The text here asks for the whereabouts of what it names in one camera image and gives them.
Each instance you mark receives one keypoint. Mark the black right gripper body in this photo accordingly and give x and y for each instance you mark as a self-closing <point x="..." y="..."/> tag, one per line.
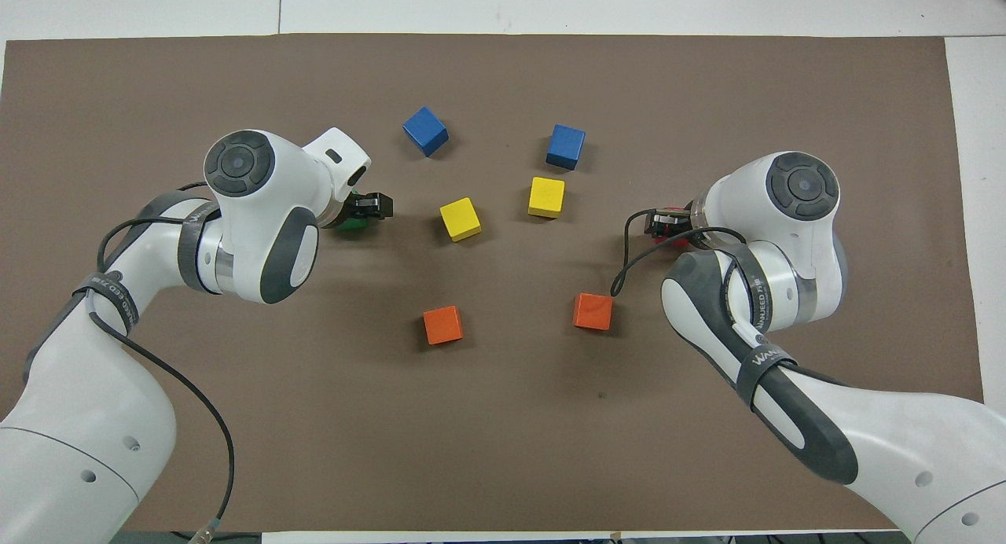
<point x="682" y="216"/>

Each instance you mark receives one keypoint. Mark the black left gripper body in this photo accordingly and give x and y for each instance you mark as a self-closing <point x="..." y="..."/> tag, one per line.
<point x="339" y="216"/>

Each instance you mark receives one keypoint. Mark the green wooden cube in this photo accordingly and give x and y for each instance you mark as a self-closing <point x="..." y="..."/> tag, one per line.
<point x="351" y="225"/>

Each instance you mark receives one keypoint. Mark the red wooden cube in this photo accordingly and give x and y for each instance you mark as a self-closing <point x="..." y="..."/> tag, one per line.
<point x="681" y="240"/>

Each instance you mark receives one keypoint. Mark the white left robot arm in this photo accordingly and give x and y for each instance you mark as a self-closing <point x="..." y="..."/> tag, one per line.
<point x="259" y="214"/>

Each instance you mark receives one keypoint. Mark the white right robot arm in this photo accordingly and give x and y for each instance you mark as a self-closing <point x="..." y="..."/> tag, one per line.
<point x="786" y="237"/>

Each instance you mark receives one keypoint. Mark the yellow wooden cube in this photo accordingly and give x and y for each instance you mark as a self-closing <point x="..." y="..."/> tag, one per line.
<point x="546" y="197"/>
<point x="460" y="218"/>

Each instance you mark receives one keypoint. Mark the blue wooden cube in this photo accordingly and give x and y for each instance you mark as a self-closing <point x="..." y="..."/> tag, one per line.
<point x="425" y="131"/>
<point x="566" y="146"/>

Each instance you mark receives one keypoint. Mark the orange wooden cube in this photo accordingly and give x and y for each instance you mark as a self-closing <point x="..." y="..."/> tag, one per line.
<point x="442" y="325"/>
<point x="592" y="311"/>

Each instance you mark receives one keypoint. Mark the brown table mat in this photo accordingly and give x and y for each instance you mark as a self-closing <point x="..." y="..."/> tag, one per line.
<point x="503" y="418"/>

